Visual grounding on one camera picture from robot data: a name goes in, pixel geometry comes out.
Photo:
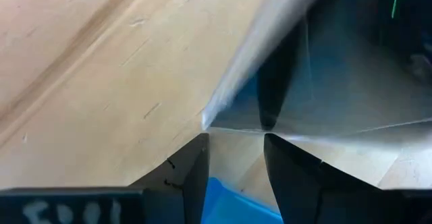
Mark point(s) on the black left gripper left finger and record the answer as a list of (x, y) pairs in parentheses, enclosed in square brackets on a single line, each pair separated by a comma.
[(182, 183)]

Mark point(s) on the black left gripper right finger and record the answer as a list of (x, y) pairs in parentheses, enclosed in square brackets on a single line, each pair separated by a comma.
[(303, 190)]

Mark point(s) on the blue jewel case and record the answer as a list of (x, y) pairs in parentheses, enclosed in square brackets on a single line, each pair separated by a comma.
[(229, 207)]

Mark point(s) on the clear plastic bag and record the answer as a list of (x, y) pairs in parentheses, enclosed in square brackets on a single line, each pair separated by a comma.
[(337, 82)]

